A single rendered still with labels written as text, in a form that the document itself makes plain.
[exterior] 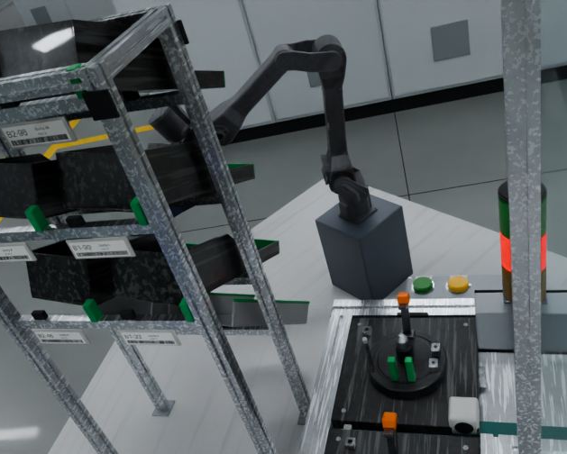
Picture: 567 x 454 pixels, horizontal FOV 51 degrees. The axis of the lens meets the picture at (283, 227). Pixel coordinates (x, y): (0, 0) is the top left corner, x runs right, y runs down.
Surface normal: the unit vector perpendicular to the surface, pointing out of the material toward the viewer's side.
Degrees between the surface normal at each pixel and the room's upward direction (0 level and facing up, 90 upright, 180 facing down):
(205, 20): 90
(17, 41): 65
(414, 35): 90
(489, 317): 90
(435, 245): 0
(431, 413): 0
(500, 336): 90
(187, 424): 0
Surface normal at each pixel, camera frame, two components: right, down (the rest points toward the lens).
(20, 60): -0.46, 0.22
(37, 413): -0.25, -0.79
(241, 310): 0.89, 0.05
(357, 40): -0.07, 0.59
